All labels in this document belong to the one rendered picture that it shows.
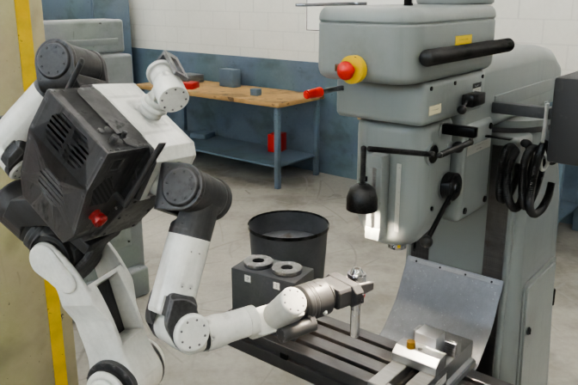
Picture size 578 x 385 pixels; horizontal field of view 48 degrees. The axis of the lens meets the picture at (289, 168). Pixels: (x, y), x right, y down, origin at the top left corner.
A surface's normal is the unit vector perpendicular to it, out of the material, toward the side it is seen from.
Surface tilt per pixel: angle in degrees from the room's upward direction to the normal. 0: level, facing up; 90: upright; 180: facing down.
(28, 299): 90
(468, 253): 90
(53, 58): 75
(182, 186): 62
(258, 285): 90
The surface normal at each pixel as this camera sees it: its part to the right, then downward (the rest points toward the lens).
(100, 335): -0.36, 0.25
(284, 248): -0.11, 0.33
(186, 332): 0.58, 0.00
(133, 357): 0.81, -0.40
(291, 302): 0.43, -0.53
